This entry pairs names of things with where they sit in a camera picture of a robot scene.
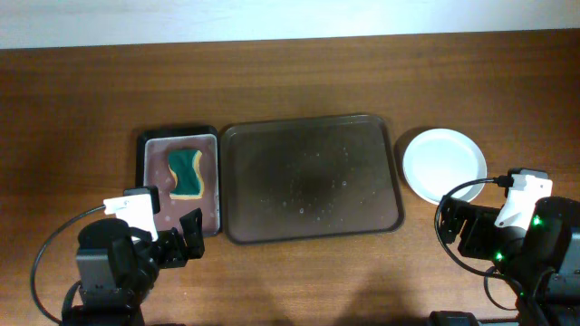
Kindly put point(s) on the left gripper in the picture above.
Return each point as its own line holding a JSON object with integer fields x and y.
{"x": 179, "y": 254}

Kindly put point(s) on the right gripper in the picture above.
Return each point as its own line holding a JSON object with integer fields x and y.
{"x": 476, "y": 216}

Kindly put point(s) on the green yellow sponge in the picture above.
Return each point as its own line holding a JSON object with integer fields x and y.
{"x": 184, "y": 167}

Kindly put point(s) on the white plate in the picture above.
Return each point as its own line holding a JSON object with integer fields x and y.
{"x": 437, "y": 160}

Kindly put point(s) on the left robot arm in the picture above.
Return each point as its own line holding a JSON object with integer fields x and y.
{"x": 119, "y": 265}

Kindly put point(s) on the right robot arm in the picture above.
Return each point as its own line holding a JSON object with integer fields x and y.
{"x": 540, "y": 264}

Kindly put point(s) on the small black tray with water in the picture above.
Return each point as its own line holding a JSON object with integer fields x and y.
{"x": 152, "y": 169}

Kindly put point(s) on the large brown serving tray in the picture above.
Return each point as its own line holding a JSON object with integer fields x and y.
{"x": 286, "y": 180}

